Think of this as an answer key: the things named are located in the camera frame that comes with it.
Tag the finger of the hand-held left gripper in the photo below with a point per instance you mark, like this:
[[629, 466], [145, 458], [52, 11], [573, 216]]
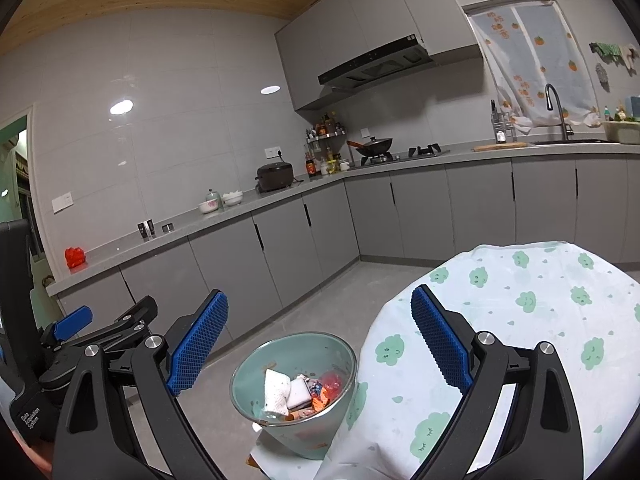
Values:
[[74, 321], [132, 317]]

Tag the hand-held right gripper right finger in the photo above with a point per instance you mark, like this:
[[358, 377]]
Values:
[[442, 342]]

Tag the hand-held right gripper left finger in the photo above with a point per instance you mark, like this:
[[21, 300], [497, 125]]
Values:
[[197, 347]]

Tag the white dotted paper towel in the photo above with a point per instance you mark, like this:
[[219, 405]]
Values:
[[276, 392]]

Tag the green round bin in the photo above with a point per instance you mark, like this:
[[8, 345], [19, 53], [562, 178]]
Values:
[[295, 352]]

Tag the orange blue snack wrapper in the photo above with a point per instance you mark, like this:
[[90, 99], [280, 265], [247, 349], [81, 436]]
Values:
[[318, 391]]

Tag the person's left forearm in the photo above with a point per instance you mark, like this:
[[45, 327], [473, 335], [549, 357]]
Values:
[[35, 460]]

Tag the red bag on countertop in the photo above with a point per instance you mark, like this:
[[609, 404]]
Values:
[[75, 257]]

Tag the small black containers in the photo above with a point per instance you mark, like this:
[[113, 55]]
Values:
[[146, 229]]

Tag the grey kitchen countertop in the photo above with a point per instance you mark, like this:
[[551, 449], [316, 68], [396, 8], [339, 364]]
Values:
[[190, 227]]

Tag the grey base cabinets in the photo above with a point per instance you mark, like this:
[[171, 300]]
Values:
[[425, 210]]

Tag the white bowl with lidded jar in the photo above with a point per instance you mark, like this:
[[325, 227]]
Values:
[[210, 203]]

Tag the dark rice cooker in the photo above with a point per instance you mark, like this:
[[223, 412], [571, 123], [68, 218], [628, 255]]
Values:
[[274, 177]]

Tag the black gas stove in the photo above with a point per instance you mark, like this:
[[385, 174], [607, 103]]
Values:
[[425, 152]]

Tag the wooden cutting board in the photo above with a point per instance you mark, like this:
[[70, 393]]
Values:
[[500, 146]]

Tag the black wok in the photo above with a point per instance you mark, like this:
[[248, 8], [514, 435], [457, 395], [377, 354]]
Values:
[[375, 146]]

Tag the spice rack with bottles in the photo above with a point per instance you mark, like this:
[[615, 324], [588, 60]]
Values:
[[325, 150]]

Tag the metal knife rack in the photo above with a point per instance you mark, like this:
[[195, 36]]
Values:
[[502, 125]]

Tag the black kitchen faucet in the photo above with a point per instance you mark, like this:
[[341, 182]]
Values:
[[562, 115]]

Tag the white dish basin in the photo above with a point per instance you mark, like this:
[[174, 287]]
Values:
[[622, 131]]

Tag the black range hood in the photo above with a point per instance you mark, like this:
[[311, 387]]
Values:
[[375, 65]]

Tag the orange print window curtain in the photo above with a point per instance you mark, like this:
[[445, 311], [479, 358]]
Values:
[[540, 60]]

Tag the blue dish rack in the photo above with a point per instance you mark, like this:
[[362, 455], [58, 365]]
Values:
[[634, 106]]

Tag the hanging grey scrubber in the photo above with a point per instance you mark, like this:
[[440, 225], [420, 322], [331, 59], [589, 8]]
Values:
[[602, 77]]

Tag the hanging green cloth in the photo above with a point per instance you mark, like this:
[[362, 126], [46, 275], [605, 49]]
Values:
[[607, 51]]

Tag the green door frame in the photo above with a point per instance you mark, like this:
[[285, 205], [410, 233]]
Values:
[[20, 170]]

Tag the white wall socket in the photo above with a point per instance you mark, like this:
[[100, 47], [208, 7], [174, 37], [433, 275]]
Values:
[[272, 152]]

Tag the grey wall cabinets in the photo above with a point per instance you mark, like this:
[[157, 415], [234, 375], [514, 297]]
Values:
[[375, 5]]

